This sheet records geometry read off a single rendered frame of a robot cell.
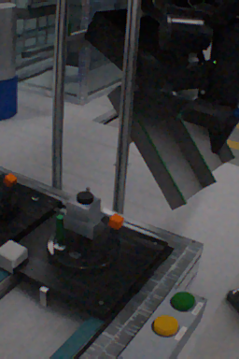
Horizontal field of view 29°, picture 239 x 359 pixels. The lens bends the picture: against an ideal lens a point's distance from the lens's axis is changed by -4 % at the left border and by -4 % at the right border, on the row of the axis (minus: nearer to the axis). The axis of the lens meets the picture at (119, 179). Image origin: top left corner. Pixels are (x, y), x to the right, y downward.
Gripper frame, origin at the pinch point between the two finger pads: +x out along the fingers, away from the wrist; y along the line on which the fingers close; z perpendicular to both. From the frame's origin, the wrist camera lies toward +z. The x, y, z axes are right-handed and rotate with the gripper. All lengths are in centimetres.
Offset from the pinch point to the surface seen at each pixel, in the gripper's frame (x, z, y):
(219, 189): 39, 11, -52
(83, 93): 34, 78, -81
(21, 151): 39, 70, -36
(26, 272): 28.5, 24.7, 16.4
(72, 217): 19.9, 21.1, 7.1
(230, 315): 39.5, -9.3, -5.1
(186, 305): 28.3, -2.7, 7.9
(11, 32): 6, 93, -55
